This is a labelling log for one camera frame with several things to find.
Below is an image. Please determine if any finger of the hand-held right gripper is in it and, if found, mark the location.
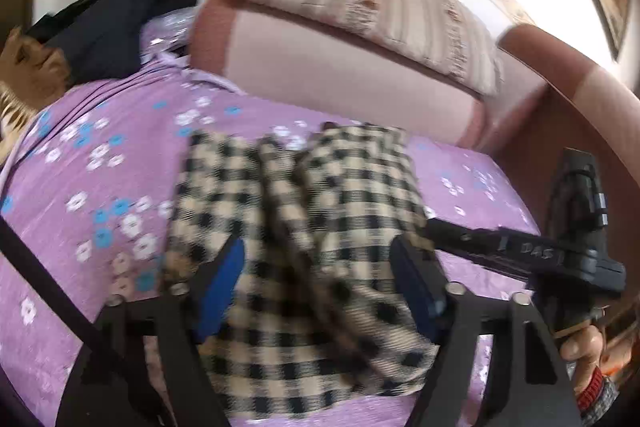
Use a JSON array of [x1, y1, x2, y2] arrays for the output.
[[424, 218, 532, 283]]

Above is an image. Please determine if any brown white patterned cloth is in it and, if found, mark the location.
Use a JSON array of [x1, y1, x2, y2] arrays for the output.
[[0, 86, 42, 162]]

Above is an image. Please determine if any black cream checked coat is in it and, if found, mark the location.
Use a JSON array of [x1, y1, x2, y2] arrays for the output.
[[159, 122, 441, 420]]

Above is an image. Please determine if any person's right hand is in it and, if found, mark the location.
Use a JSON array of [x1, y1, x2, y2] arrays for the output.
[[558, 323, 610, 378]]

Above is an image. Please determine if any brown padded side panel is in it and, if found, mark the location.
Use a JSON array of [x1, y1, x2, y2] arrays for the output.
[[492, 24, 640, 323]]

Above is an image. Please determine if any pink padded headboard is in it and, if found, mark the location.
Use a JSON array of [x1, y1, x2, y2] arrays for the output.
[[191, 0, 488, 148]]

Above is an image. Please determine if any black garment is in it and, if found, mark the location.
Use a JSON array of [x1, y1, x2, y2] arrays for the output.
[[27, 0, 198, 85]]

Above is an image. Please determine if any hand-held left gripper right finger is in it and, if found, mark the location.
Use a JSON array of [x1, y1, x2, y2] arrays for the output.
[[389, 234, 583, 427]]

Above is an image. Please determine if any purple floral bedsheet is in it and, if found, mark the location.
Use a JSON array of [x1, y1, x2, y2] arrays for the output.
[[0, 67, 543, 427]]

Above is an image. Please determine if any brown garment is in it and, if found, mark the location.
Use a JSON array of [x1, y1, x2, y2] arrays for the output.
[[0, 31, 72, 108]]

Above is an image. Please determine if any striped beige pillow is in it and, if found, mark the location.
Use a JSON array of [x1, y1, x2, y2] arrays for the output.
[[234, 0, 505, 96]]

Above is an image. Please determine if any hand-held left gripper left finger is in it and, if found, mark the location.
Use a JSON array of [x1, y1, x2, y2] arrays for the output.
[[55, 234, 247, 427]]

